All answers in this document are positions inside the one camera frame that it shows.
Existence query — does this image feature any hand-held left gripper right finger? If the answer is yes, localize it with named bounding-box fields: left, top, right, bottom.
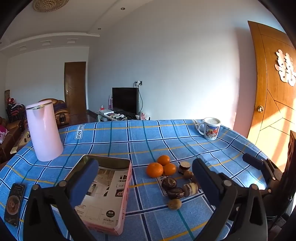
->
left=192, top=158, right=269, bottom=241

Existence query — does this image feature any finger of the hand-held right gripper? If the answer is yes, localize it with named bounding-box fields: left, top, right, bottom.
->
left=242, top=153, right=279, bottom=183

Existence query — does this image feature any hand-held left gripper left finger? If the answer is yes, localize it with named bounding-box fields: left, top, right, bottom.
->
left=23, top=158, right=100, bottom=241

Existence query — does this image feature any round brown layered pastry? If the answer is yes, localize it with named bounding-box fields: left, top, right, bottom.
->
left=178, top=161, right=191, bottom=175
left=182, top=183, right=199, bottom=197

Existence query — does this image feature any orange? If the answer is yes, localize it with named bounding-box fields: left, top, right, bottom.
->
left=146, top=162, right=164, bottom=178
left=163, top=163, right=177, bottom=176
left=157, top=155, right=171, bottom=166

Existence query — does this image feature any pink tin box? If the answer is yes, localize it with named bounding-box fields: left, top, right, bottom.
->
left=63, top=154, right=133, bottom=236

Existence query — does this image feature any printed paper leaflet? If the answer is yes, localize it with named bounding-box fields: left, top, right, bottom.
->
left=76, top=166, right=130, bottom=226

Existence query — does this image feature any dark passion fruit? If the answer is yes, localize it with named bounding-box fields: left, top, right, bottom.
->
left=167, top=188, right=185, bottom=200
left=161, top=177, right=177, bottom=191

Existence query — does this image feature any white printed mug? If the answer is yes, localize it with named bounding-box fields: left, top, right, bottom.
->
left=198, top=117, right=221, bottom=141

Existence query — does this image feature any pink electric kettle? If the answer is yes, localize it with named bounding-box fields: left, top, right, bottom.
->
left=26, top=100, right=64, bottom=162

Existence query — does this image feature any low television stand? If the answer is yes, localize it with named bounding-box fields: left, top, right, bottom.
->
left=96, top=109, right=151, bottom=122

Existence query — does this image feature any brown leather armchair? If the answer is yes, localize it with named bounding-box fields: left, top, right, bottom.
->
left=38, top=98, right=70, bottom=129

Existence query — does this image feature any blue checked tablecloth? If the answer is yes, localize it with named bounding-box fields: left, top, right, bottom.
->
left=0, top=119, right=281, bottom=241

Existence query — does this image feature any black smartphone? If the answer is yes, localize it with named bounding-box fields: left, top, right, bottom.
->
left=4, top=183, right=25, bottom=227

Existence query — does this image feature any low coffee table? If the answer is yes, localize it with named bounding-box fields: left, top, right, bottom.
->
left=10, top=128, right=33, bottom=154

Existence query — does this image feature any light wooden door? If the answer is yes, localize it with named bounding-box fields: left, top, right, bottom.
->
left=247, top=20, right=296, bottom=172

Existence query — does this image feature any brown leather sofa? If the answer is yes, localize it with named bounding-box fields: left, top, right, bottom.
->
left=0, top=116, right=25, bottom=163

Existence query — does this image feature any dark brown interior door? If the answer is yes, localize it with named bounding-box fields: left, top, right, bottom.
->
left=64, top=62, right=87, bottom=117

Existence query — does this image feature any black television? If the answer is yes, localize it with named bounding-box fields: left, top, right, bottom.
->
left=112, top=87, right=139, bottom=115

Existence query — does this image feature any pink floral cushion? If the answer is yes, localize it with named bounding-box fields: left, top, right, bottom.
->
left=0, top=125, right=10, bottom=144

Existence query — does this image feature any dark wooden shelf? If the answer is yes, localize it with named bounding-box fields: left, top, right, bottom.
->
left=6, top=97, right=26, bottom=124

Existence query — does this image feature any white paper door decoration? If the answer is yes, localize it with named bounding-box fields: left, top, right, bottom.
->
left=275, top=49, right=296, bottom=87

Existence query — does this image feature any round beaded ceiling lamp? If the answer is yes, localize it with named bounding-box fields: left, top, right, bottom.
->
left=32, top=0, right=70, bottom=12

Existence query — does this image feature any dark power cable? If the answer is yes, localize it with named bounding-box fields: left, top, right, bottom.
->
left=138, top=85, right=144, bottom=115

